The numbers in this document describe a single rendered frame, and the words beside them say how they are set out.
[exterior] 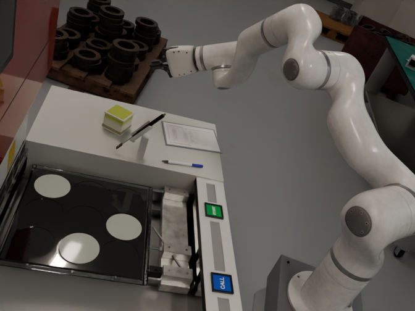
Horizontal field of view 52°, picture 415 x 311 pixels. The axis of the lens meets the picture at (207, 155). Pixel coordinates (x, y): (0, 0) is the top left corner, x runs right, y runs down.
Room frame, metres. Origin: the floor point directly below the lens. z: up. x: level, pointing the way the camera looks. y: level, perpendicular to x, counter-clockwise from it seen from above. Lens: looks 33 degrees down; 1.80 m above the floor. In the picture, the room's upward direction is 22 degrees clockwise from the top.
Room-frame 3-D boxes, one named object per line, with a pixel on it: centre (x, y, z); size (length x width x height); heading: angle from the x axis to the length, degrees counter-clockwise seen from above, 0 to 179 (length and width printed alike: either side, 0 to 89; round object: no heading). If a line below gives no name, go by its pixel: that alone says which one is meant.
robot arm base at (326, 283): (0.84, -0.44, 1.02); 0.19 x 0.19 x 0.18
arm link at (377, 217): (0.81, -0.41, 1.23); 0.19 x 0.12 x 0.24; 132
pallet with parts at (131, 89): (3.51, 1.20, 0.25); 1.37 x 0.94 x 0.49; 3
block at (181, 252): (0.85, -0.02, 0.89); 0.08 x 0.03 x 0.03; 106
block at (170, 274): (0.77, -0.04, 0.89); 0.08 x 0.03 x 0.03; 106
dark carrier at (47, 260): (0.83, 0.25, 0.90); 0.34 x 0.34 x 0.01; 16
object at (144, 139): (1.10, 0.22, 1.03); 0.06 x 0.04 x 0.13; 106
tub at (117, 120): (1.20, 0.32, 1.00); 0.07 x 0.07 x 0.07; 80
